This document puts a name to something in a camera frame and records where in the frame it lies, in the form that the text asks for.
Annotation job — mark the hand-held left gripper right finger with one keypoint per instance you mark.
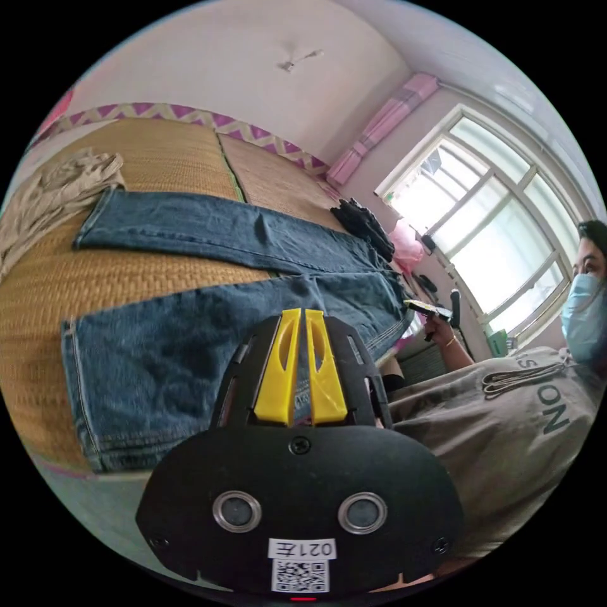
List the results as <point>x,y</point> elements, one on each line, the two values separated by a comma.
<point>325,393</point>

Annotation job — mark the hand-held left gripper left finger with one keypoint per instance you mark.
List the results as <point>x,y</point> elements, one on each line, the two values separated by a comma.
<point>277,379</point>

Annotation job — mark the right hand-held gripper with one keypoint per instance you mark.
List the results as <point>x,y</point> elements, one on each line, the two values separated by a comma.
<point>436,314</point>

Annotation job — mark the blue jeans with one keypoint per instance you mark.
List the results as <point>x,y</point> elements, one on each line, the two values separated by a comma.
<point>156,365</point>

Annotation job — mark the person's right forearm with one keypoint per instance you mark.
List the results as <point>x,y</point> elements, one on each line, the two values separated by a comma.
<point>457,353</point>

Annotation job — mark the person's right hand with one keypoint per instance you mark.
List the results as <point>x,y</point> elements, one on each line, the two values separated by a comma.
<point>438,332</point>

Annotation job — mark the pink plastic bag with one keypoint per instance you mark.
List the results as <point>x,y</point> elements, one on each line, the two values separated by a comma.
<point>407,246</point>

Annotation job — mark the black garment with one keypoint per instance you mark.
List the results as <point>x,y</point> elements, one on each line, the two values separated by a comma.
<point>365,223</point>

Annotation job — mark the white framed window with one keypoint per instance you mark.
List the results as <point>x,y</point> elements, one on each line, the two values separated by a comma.
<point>493,237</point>

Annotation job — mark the person's body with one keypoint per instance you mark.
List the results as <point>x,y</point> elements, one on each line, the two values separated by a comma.
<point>498,427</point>

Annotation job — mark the pink curtain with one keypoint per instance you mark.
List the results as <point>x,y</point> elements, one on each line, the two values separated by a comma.
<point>379,128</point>

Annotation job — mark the white ceiling fan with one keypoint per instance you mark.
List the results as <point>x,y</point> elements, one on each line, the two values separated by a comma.
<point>296,59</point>

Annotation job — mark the beige garment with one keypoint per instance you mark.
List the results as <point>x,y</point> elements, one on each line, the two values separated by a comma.
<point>57,182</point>

